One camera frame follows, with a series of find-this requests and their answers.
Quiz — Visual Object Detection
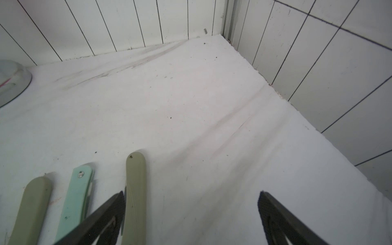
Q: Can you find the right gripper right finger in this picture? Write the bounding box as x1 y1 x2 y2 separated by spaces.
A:
258 191 326 245

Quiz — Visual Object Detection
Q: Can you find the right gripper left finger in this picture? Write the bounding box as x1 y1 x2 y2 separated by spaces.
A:
56 192 126 245

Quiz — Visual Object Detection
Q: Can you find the large olive knife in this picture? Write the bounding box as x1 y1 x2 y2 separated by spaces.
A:
121 152 147 245

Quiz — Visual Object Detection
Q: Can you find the olive green folding fruit knife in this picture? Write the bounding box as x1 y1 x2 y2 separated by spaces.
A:
8 177 53 245

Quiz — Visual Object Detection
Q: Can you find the chrome cup holder stand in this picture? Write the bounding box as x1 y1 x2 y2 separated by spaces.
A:
1 60 32 107

